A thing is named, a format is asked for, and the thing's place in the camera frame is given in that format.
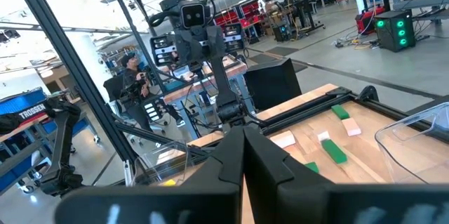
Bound black table edge rail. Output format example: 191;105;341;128
257;85;449;137

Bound black aluminium rig frame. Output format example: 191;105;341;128
5;0;211;186

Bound black box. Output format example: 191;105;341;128
243;58;303;112

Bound medium green block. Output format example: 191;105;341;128
330;104;351;121

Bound wood top workbench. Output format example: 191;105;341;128
163;55;248;140

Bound large natural wood block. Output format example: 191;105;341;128
269;130;297;150

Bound black floor mat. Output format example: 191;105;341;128
265;45;300;57

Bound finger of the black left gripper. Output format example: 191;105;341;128
150;34;178;67
224;22;246;52

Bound clear plastic bin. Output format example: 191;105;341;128
374;102;449;185
134;140;193;187

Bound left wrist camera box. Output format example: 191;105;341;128
180;0;207;29

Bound long green block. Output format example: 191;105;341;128
321;138;349;165

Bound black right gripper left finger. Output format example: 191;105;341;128
54;126;246;224

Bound blue workbench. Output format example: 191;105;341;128
0;86;101;193

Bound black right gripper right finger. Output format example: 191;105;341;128
243;125;449;224

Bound black standing desk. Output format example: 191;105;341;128
280;0;326;35

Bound small green block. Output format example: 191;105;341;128
304;161;321;174

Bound black computer tower green lights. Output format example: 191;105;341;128
373;9;417;53

